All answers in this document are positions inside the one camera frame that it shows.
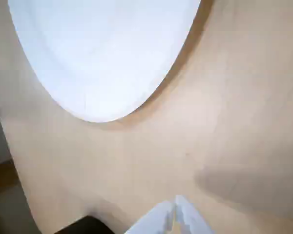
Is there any white round dish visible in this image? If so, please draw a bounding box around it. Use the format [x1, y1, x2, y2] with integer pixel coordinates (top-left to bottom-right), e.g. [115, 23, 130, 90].
[7, 0, 202, 123]

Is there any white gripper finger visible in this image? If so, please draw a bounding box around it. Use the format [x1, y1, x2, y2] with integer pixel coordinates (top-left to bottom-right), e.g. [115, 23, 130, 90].
[126, 200, 177, 234]
[174, 194, 217, 234]

